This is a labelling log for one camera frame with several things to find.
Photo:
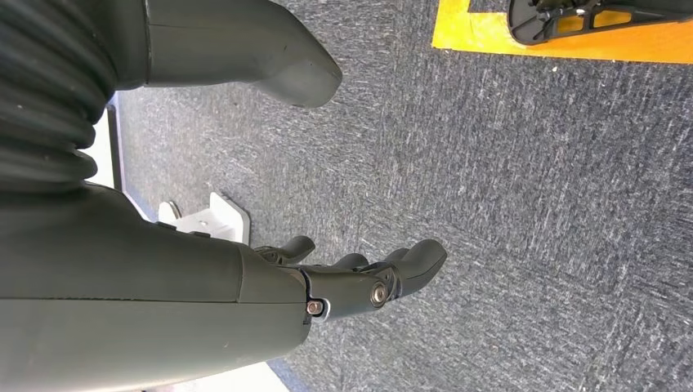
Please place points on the white floor plate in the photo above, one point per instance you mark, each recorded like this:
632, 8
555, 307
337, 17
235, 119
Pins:
100, 162

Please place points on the white metal bracket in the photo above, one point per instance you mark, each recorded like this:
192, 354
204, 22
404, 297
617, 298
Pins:
222, 219

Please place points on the black footplate orange inserts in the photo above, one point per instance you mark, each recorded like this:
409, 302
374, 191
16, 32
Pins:
595, 21

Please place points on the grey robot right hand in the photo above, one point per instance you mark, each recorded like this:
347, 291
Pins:
135, 303

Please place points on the yellow floor tape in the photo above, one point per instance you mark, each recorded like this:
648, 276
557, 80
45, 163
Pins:
476, 40

